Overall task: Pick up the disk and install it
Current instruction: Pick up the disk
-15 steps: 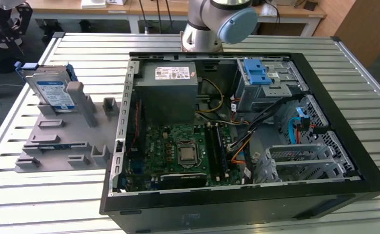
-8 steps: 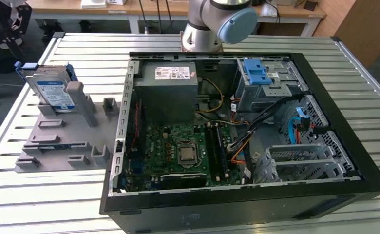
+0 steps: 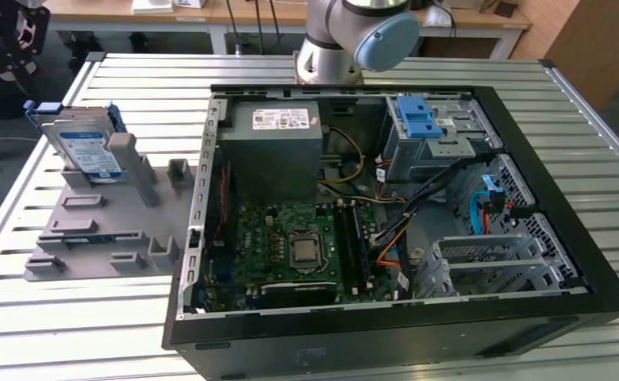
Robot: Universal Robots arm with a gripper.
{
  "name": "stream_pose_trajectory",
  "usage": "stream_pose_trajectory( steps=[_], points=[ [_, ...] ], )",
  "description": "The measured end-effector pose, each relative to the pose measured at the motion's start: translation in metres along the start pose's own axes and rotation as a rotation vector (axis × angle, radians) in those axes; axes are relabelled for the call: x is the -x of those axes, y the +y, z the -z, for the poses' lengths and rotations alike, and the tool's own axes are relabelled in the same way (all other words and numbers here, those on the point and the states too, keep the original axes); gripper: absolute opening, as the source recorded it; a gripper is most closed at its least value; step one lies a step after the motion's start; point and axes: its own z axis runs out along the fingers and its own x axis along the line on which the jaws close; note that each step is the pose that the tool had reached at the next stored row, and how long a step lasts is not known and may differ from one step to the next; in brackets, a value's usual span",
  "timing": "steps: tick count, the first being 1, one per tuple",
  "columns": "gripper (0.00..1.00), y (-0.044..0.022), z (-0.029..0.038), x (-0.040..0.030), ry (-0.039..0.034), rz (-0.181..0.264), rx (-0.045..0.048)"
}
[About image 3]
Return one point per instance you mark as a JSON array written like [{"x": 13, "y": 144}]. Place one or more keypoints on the grey parts rack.
[{"x": 104, "y": 214}]

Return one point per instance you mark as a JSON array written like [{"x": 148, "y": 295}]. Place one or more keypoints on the black PC case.
[{"x": 394, "y": 341}]

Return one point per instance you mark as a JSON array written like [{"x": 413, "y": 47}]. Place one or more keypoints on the green RAM stick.
[{"x": 88, "y": 239}]

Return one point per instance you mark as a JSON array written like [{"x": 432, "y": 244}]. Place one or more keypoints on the CPU socket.
[{"x": 290, "y": 254}]

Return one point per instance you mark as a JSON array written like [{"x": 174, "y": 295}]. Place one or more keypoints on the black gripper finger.
[{"x": 28, "y": 83}]

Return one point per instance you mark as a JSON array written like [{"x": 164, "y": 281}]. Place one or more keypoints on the grey power supply unit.
[{"x": 268, "y": 166}]

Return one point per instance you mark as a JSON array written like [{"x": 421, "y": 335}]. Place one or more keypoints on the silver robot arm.
[{"x": 332, "y": 59}]

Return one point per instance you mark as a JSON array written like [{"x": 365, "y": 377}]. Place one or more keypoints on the hard disk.
[{"x": 85, "y": 151}]

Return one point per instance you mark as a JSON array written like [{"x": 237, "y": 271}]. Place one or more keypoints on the metal optical drive cage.
[{"x": 448, "y": 151}]

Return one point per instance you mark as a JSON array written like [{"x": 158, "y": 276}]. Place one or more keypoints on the blue drive latch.
[{"x": 416, "y": 115}]

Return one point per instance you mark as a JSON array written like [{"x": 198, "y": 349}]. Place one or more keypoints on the black graphics card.
[{"x": 300, "y": 295}]

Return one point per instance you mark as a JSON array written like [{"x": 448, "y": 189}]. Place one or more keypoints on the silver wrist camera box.
[{"x": 33, "y": 3}]

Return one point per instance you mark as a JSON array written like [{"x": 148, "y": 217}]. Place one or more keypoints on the small white box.
[{"x": 190, "y": 3}]

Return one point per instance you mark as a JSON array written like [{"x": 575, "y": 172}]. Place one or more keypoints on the wooden cabinet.
[{"x": 595, "y": 39}]

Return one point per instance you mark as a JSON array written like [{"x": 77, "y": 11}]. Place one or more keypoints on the wooden desk white frame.
[{"x": 130, "y": 18}]

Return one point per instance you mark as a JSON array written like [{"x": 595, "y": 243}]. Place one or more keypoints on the silver CPU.
[{"x": 305, "y": 251}]

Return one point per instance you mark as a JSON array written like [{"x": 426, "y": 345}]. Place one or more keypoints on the green motherboard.
[{"x": 268, "y": 222}]

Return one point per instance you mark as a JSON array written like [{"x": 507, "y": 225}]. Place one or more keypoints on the metal disk bay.
[{"x": 501, "y": 270}]

